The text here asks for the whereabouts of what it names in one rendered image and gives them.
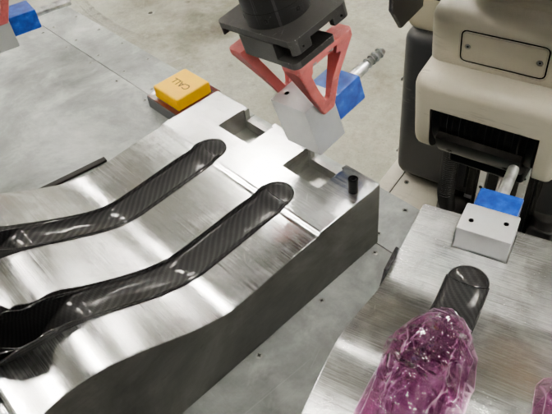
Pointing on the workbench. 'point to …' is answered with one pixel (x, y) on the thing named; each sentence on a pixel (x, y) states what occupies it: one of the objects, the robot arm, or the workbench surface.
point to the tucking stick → (76, 172)
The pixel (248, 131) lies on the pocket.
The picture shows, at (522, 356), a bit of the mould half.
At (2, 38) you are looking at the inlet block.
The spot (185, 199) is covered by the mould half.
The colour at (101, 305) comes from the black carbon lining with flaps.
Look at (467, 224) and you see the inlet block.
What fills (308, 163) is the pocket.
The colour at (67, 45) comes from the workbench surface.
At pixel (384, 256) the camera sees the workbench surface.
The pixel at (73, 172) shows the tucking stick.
